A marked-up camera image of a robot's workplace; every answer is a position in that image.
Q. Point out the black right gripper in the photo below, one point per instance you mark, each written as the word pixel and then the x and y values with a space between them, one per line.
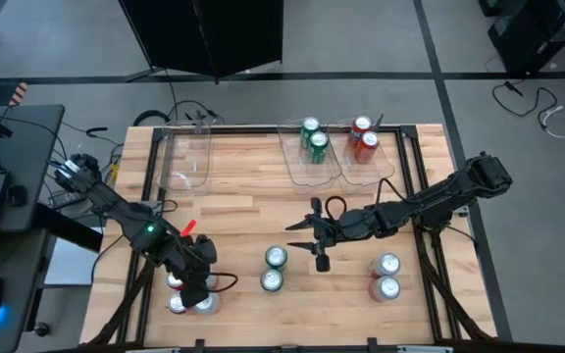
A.
pixel 348 223

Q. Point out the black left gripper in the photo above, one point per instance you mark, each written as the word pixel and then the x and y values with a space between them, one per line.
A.
pixel 189 260

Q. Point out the green Sprite soda can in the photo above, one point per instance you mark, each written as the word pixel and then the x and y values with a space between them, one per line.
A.
pixel 271 280
pixel 318 146
pixel 276 257
pixel 310 128

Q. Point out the clear plastic bin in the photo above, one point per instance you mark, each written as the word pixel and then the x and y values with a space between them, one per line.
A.
pixel 184 162
pixel 371 174
pixel 307 171

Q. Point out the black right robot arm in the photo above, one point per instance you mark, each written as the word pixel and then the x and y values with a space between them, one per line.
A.
pixel 439 196

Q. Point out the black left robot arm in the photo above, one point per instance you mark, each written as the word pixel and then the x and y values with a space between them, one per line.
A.
pixel 111 203

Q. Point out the red tag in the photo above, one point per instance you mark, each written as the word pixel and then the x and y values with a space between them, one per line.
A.
pixel 189 228

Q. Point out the yellow connector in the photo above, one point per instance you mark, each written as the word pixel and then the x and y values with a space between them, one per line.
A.
pixel 114 171

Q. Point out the white board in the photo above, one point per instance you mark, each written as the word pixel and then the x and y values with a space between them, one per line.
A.
pixel 71 265

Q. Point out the black power strip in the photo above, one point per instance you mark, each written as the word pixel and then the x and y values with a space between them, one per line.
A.
pixel 66 199

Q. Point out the black round knob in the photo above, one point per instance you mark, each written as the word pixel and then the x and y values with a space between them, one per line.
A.
pixel 42 329

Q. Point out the small black desk gadget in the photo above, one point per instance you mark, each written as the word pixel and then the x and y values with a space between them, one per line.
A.
pixel 17 196

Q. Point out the black desk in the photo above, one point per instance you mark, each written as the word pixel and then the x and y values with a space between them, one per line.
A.
pixel 37 132

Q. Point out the black divider panel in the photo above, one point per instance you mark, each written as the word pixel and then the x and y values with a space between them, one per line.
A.
pixel 204 34

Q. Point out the orange black striped marker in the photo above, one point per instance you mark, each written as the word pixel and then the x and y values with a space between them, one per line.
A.
pixel 18 93

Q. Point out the black equipment case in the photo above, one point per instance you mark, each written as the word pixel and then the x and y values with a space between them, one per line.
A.
pixel 532 34

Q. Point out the black aluminium table frame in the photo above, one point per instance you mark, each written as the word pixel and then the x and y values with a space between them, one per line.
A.
pixel 253 130

